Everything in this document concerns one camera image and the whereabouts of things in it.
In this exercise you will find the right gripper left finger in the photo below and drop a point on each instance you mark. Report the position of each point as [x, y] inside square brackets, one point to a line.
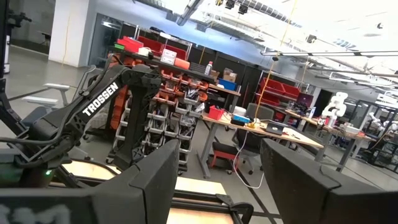
[149, 186]

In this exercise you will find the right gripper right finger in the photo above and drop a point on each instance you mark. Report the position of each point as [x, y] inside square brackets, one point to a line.
[311, 199]

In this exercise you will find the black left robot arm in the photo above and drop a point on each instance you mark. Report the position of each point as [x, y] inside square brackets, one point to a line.
[99, 99]

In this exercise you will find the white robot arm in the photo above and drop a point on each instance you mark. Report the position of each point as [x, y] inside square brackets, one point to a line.
[337, 104]

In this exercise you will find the wooden top desk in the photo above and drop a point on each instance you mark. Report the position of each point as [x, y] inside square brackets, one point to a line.
[298, 138]

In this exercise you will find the grey laptop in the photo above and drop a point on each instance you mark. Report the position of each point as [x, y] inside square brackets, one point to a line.
[276, 128]

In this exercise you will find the red rolling stool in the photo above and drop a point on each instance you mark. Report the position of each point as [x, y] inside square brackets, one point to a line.
[224, 154]

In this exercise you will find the shelf rack with parts bins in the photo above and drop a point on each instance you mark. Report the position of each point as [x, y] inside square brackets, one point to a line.
[174, 102]

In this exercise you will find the small red box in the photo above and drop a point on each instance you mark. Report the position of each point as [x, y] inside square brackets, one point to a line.
[216, 113]

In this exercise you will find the grey office chair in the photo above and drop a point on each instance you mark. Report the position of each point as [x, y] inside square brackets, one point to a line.
[261, 112]

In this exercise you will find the red shelf unit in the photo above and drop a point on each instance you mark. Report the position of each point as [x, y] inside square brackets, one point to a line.
[278, 90]

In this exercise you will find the blue storage bin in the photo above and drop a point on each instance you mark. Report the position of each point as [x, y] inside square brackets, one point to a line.
[227, 84]

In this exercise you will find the white labelled box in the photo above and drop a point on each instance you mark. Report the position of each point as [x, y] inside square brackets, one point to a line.
[168, 56]

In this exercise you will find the clear water bottle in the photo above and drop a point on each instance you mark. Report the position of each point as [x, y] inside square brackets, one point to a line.
[208, 68]

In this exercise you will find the office chair with white armrests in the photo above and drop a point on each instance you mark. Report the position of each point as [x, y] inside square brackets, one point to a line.
[46, 101]

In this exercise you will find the brown cardboard box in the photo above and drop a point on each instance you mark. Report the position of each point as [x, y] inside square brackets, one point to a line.
[230, 75]

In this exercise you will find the red storage bin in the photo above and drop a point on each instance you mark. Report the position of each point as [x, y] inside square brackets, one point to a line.
[129, 43]

